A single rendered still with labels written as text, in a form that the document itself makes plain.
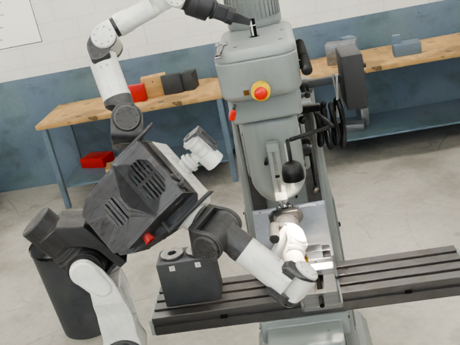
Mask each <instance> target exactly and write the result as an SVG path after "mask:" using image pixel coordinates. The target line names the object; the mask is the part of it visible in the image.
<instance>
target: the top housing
mask: <svg viewBox="0 0 460 345"><path fill-rule="evenodd" d="M256 30H257V37H254V38H251V31H250V30H244V31H231V30H230V31H226V32H225V33H224V34H223V35H222V37H221V39H220V42H219V44H223V43H225V42H226V41H227V42H228V45H227V46H224V49H223V52H222V57H221V59H218V60H214V61H215V63H216V64H215V65H216V72H217V76H218V81H219V85H220V91H221V95H222V98H223V99H224V100H226V101H229V102H240V101H247V100H252V99H254V98H253V97H252V95H251V88H252V86H253V84H254V83H255V82H257V81H264V82H266V83H267V84H268V85H269V86H270V97H271V96H275V95H280V94H287V93H290V92H293V91H295V90H297V89H298V88H299V87H300V86H301V84H302V79H301V70H300V66H299V61H298V52H297V48H296V42H295V39H294V34H293V31H292V26H291V25H290V23H289V22H287V21H279V22H278V23H275V24H272V25H269V26H265V27H260V28H257V29H256ZM244 90H248V91H249V95H246V96H244Z"/></svg>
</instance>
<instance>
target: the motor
mask: <svg viewBox="0 0 460 345"><path fill-rule="evenodd" d="M223 1H224V5H225V4H226V5H229V6H231V7H233V8H236V12H237V13H239V14H241V15H243V16H245V17H247V18H254V19H255V26H256V29H257V28H260V27H265V26H269V25H272V24H275V23H278V22H279V21H280V20H281V13H280V7H279V0H223ZM228 28H229V29H230V30H231V31H244V30H249V29H250V27H249V25H243V24H239V23H234V22H232V24H231V25H228Z"/></svg>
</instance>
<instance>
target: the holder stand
mask: <svg viewBox="0 0 460 345"><path fill-rule="evenodd" d="M156 268H157V273H158V276H159V280H160V283H161V287H162V291H163V294H164V298H165V301H166V306H167V307H169V306H174V305H182V304H188V303H196V302H201V301H210V300H215V299H219V298H222V277H221V273H220V268H219V265H218V260H216V261H208V260H205V259H200V258H198V257H194V256H193V255H192V249H191V246H187V247H183V248H179V247H172V248H168V249H166V250H165V251H160V252H159V257H158V260H157V264H156Z"/></svg>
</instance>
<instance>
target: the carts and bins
mask: <svg viewBox="0 0 460 345"><path fill-rule="evenodd" d="M29 252H30V254H31V255H30V254H29V255H30V256H31V258H32V259H33V261H34V263H35V265H36V268H37V270H38V273H39V275H40V278H41V279H42V282H43V284H44V286H45V289H46V291H47V294H48V295H49V298H50V300H51V302H52V305H53V307H54V309H55V312H56V314H57V316H58V318H59V321H60V323H61V325H62V328H63V330H64V332H65V334H66V336H68V337H69V338H71V339H74V340H86V339H90V338H94V337H97V336H100V335H101V332H100V327H99V322H98V319H97V315H96V313H95V310H94V307H93V304H92V299H91V295H90V293H89V292H87V291H86V290H85V289H83V288H82V287H80V286H79V285H77V284H75V283H73V282H72V281H71V280H70V279H69V278H68V276H67V274H66V273H65V272H64V271H63V270H62V269H61V268H59V265H58V264H57V263H56V262H54V260H53V258H51V257H49V256H48V255H47V254H45V253H44V252H43V251H41V250H40V249H39V248H38V247H36V246H35V245H34V244H31V245H30V247H29Z"/></svg>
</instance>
